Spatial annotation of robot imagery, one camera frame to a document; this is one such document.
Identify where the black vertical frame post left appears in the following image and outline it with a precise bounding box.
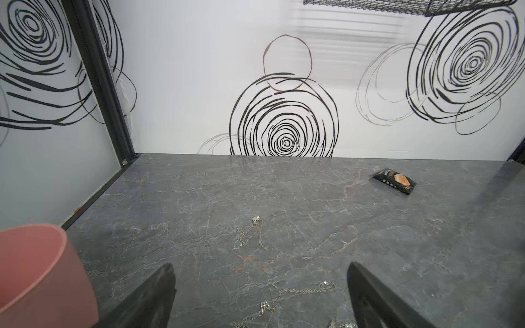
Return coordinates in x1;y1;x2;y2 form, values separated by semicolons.
62;0;137;167

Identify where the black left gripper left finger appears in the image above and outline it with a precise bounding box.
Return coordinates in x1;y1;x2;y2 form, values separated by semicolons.
94;263;176;327

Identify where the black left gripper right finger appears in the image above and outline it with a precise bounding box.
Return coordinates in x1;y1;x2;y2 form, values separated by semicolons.
347;262;434;328

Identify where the pink plastic cup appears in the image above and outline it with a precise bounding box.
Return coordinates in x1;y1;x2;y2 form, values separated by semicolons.
1;224;99;327

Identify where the small black snack packet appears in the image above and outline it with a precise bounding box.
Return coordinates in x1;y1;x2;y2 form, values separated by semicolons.
372;168;416;195

